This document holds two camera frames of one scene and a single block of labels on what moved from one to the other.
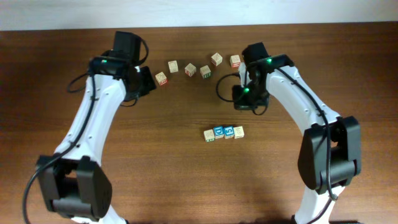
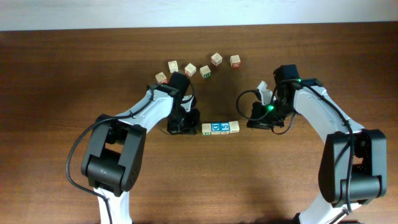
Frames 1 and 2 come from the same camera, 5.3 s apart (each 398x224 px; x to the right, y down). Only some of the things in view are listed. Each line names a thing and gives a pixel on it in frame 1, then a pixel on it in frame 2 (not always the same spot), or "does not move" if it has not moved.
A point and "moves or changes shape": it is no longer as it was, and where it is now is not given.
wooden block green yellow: x=209 y=135 -> x=206 y=129
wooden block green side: x=205 y=72 does not move
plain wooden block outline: x=173 y=66 does not move
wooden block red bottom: x=235 y=61 does not move
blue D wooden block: x=219 y=132 moves or changes shape
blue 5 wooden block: x=229 y=132 -> x=224 y=128
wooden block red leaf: x=239 y=132 -> x=234 y=127
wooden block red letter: x=190 y=70 does not move
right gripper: x=240 y=104 -> x=258 y=119
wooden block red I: x=216 y=59 does not move
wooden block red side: x=161 y=78 does not move
